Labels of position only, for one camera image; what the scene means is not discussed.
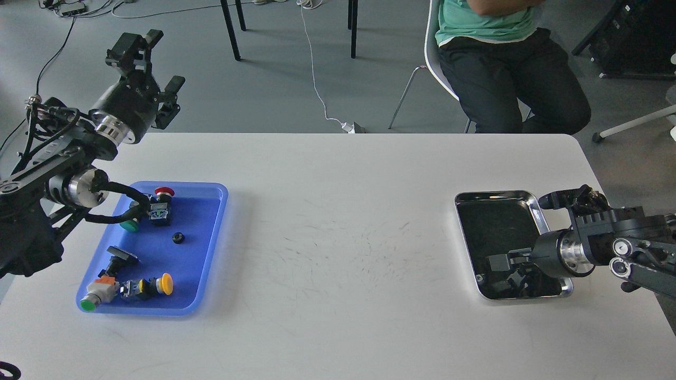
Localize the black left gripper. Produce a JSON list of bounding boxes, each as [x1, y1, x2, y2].
[[89, 30, 185, 144]]

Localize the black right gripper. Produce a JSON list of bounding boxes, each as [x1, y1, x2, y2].
[[487, 230, 596, 296]]

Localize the small black gear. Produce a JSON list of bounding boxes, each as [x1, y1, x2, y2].
[[171, 232, 185, 244]]

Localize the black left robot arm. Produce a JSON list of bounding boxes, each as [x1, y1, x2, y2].
[[1, 30, 184, 277]]

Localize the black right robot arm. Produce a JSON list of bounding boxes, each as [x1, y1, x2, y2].
[[488, 185, 675, 299]]

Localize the silver metal tray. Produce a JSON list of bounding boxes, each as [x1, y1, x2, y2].
[[455, 191, 573, 301]]

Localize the blue plastic tray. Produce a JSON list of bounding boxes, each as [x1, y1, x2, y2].
[[76, 180, 229, 317]]

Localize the black table leg left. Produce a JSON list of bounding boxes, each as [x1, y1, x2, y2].
[[220, 0, 247, 62]]

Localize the black table leg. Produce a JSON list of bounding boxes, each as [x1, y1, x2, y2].
[[347, 0, 358, 59], [220, 0, 247, 62]]

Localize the power strip on floor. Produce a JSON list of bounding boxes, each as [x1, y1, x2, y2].
[[38, 1, 87, 17]]

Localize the white power adapter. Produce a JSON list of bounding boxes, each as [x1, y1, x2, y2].
[[341, 122, 366, 133]]

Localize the seated person green shirt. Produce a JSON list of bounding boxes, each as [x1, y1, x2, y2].
[[435, 1, 591, 135]]

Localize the black table leg right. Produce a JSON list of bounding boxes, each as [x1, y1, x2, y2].
[[347, 0, 358, 59]]

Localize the white plastic chair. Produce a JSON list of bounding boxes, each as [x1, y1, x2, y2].
[[388, 0, 531, 134]]

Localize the black equipment case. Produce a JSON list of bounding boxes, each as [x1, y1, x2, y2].
[[572, 1, 675, 80]]

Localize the black cable on floor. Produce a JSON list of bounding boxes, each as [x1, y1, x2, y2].
[[0, 16, 77, 154]]

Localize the red push button switch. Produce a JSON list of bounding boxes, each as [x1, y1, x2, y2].
[[148, 187, 175, 226]]

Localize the green push button switch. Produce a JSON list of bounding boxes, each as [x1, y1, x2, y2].
[[118, 210, 149, 233]]

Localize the white cable on floor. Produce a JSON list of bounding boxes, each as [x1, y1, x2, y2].
[[296, 0, 344, 127]]

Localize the black selector switch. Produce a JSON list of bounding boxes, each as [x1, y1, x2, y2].
[[98, 245, 139, 278]]

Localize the yellow push button switch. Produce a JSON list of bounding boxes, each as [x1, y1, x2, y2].
[[118, 273, 174, 301]]

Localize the green button white orange switch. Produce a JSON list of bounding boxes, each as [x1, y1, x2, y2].
[[78, 275, 120, 312]]

